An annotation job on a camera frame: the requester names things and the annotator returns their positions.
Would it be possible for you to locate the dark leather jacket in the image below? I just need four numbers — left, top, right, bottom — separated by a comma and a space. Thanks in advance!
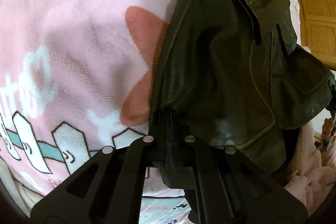
148, 0, 336, 189

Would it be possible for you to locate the beige bed sheet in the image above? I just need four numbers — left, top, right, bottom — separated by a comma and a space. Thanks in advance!
0, 158, 40, 215

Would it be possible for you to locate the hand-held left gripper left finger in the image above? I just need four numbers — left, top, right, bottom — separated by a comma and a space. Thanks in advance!
30, 110, 170, 224

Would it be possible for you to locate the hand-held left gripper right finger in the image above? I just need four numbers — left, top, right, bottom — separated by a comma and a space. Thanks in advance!
169, 109, 309, 224

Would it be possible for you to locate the wooden wardrobe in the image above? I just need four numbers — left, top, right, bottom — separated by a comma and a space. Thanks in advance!
286, 0, 336, 69

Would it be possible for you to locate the person's pink fleece clothing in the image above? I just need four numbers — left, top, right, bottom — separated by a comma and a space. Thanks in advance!
285, 119, 336, 214

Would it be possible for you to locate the light printed sheet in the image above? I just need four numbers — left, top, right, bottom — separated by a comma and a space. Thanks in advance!
140, 195, 191, 224

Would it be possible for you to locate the pink printed blanket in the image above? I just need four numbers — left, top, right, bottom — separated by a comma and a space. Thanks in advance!
0, 0, 301, 197

